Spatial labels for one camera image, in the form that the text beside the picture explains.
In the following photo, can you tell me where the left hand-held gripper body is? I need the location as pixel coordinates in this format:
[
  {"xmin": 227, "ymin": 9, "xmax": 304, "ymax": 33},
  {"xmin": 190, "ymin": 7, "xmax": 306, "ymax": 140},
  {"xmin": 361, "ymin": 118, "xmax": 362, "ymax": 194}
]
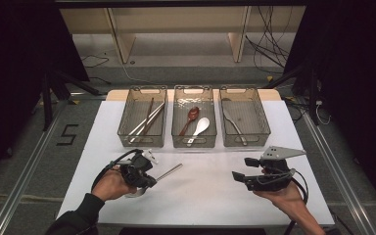
[{"xmin": 120, "ymin": 149, "xmax": 160, "ymax": 188}]

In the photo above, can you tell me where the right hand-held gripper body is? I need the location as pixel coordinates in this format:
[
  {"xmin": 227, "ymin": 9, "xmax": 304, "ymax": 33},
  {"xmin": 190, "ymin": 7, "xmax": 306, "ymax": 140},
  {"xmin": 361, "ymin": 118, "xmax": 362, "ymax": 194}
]
[{"xmin": 243, "ymin": 145, "xmax": 307, "ymax": 192}]

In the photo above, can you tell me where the silver fork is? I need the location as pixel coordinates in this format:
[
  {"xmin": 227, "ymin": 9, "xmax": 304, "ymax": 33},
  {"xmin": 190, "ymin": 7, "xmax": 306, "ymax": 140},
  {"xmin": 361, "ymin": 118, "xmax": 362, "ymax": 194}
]
[{"xmin": 125, "ymin": 163, "xmax": 184, "ymax": 199}]

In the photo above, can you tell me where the silver metal chopstick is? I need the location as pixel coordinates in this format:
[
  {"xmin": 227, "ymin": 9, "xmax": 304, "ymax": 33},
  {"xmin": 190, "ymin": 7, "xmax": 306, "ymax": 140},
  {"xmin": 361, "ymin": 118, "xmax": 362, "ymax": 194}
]
[
  {"xmin": 129, "ymin": 106, "xmax": 166, "ymax": 145},
  {"xmin": 128, "ymin": 102, "xmax": 165, "ymax": 136}
]

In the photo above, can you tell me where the brown wooden chopstick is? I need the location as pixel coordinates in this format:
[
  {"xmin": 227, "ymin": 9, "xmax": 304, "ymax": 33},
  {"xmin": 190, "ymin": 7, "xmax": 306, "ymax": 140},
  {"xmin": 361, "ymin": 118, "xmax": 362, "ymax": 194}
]
[
  {"xmin": 142, "ymin": 97, "xmax": 156, "ymax": 136},
  {"xmin": 142, "ymin": 99, "xmax": 157, "ymax": 136}
]

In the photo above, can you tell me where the silver table knife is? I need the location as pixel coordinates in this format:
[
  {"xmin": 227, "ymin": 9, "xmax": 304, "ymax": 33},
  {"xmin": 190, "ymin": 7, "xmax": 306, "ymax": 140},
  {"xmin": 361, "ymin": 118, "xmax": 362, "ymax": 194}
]
[{"xmin": 222, "ymin": 107, "xmax": 249, "ymax": 147}]

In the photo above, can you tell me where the translucent grey plastic bin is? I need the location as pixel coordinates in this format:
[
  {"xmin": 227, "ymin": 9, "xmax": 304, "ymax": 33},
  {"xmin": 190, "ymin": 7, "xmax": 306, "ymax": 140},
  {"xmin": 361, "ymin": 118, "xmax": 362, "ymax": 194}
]
[
  {"xmin": 117, "ymin": 85, "xmax": 169, "ymax": 149},
  {"xmin": 170, "ymin": 84, "xmax": 217, "ymax": 149},
  {"xmin": 218, "ymin": 84, "xmax": 272, "ymax": 148}
]

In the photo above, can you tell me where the white ceramic spoon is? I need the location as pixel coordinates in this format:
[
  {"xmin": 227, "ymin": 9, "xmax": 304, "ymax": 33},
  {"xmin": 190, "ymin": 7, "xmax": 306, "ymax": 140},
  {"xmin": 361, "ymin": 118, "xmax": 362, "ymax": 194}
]
[{"xmin": 186, "ymin": 117, "xmax": 211, "ymax": 146}]

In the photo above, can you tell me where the brown wooden spoon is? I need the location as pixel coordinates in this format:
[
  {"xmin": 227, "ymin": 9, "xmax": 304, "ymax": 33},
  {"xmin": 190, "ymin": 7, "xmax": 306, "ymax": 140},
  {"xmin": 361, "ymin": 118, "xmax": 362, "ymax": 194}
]
[{"xmin": 178, "ymin": 106, "xmax": 201, "ymax": 137}]

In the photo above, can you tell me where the person's left hand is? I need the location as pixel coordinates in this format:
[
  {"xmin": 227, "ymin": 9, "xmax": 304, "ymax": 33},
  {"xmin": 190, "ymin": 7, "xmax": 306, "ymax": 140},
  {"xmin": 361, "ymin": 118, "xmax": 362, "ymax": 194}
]
[{"xmin": 91, "ymin": 164, "xmax": 137, "ymax": 202}]

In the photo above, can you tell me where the person's right hand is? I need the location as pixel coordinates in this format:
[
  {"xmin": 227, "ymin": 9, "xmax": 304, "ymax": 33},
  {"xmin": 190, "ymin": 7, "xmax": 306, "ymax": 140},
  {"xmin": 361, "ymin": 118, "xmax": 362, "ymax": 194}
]
[{"xmin": 254, "ymin": 186, "xmax": 305, "ymax": 219}]

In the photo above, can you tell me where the white table mat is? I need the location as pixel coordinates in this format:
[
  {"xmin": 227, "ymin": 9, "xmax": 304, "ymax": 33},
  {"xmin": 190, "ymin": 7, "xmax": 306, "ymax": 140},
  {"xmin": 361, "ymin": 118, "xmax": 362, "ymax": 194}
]
[{"xmin": 55, "ymin": 100, "xmax": 336, "ymax": 227}]

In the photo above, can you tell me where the black tripod stand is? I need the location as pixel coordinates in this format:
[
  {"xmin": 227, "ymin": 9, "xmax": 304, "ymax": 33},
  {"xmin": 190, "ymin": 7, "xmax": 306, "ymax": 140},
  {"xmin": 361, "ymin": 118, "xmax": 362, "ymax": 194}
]
[
  {"xmin": 262, "ymin": 63, "xmax": 321, "ymax": 126},
  {"xmin": 40, "ymin": 70, "xmax": 102, "ymax": 131}
]

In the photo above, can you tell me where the black curtain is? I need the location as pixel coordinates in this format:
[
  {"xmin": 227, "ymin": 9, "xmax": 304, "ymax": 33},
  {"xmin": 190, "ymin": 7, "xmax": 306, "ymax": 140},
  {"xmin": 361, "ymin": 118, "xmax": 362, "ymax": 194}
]
[
  {"xmin": 0, "ymin": 0, "xmax": 89, "ymax": 190},
  {"xmin": 283, "ymin": 0, "xmax": 376, "ymax": 216}
]

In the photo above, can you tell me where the light wooden bench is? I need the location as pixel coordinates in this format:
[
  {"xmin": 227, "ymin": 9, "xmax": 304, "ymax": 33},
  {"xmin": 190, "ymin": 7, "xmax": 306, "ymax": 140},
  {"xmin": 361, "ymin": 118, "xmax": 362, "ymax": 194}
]
[{"xmin": 58, "ymin": 6, "xmax": 307, "ymax": 65}]

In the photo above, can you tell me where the left hand-held gripper black cable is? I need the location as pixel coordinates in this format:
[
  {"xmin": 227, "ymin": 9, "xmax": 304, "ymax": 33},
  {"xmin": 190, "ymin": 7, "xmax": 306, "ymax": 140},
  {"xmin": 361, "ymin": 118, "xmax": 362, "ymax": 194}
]
[{"xmin": 91, "ymin": 149, "xmax": 143, "ymax": 192}]

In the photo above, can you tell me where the hand-held gripper black cable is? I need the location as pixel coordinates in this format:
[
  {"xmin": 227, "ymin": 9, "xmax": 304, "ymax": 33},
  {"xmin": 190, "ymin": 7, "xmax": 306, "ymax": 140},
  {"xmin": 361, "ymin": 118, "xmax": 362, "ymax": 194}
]
[
  {"xmin": 91, "ymin": 149, "xmax": 143, "ymax": 192},
  {"xmin": 290, "ymin": 169, "xmax": 309, "ymax": 205}
]

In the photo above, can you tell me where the right hand-held gripper black cable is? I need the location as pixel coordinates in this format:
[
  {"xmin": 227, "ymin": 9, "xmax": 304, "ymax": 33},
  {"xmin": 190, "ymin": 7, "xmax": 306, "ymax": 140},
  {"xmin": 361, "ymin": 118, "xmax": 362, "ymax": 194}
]
[{"xmin": 290, "ymin": 169, "xmax": 309, "ymax": 205}]

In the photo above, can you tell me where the white looped cable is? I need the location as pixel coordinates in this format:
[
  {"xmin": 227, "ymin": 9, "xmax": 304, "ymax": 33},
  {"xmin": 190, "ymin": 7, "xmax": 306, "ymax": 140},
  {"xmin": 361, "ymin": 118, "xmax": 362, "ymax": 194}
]
[{"xmin": 315, "ymin": 100, "xmax": 332, "ymax": 125}]

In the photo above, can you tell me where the short aluminium floor rail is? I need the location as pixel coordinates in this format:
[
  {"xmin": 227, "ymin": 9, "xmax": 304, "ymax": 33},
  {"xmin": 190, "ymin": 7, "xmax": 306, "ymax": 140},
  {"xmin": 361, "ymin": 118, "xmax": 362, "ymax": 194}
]
[{"xmin": 70, "ymin": 92, "xmax": 107, "ymax": 101}]

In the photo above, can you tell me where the thin white floor cable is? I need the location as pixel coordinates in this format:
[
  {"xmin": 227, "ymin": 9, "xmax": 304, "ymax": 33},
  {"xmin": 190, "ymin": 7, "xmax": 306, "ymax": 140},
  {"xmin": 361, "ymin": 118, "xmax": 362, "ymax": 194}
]
[{"xmin": 120, "ymin": 62, "xmax": 151, "ymax": 84}]

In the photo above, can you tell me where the bundle of black cables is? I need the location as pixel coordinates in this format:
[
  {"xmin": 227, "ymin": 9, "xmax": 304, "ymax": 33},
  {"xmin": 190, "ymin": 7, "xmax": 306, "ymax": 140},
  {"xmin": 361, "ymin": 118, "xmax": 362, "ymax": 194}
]
[{"xmin": 244, "ymin": 6, "xmax": 295, "ymax": 74}]

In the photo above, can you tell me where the thin black floor cable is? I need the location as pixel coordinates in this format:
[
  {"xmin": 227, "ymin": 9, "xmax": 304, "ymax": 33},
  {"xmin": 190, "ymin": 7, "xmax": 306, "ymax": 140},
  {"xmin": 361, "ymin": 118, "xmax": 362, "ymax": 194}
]
[{"xmin": 79, "ymin": 53, "xmax": 112, "ymax": 86}]

